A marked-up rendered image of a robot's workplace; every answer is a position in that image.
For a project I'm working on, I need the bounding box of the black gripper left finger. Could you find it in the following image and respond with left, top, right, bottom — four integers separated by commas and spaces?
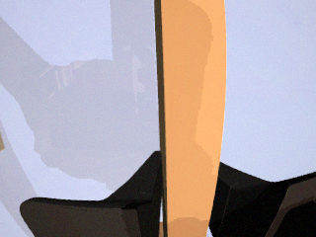
20, 150, 162, 237

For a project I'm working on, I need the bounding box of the long wooden bed rail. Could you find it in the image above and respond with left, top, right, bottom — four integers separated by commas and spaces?
154, 0, 226, 237

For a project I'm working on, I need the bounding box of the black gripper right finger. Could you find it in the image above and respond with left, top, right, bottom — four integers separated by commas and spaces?
208, 162, 316, 237

